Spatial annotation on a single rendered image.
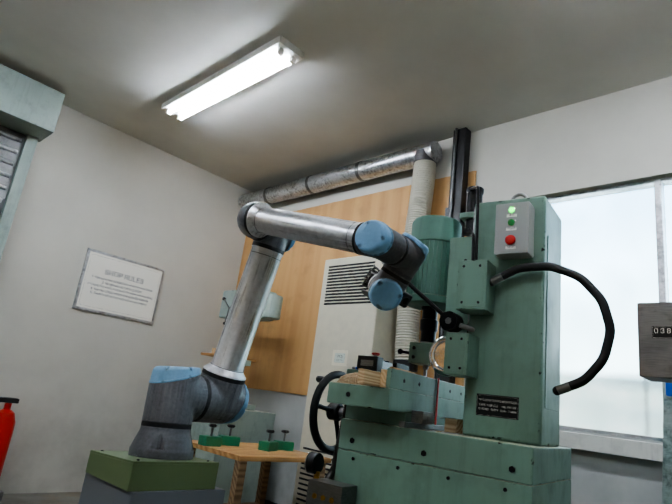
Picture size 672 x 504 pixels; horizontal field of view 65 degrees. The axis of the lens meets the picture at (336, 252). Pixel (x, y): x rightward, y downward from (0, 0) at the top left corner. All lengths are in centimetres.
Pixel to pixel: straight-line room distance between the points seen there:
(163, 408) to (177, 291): 300
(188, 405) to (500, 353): 95
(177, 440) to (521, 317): 107
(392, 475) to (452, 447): 20
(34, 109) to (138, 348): 189
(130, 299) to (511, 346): 337
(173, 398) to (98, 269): 274
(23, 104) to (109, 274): 132
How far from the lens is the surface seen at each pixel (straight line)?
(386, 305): 145
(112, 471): 169
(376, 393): 153
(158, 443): 171
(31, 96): 417
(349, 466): 168
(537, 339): 159
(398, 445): 160
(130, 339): 446
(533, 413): 157
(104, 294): 436
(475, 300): 157
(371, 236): 133
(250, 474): 400
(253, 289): 180
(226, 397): 182
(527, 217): 163
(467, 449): 151
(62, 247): 429
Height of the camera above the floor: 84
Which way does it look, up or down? 16 degrees up
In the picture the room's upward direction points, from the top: 8 degrees clockwise
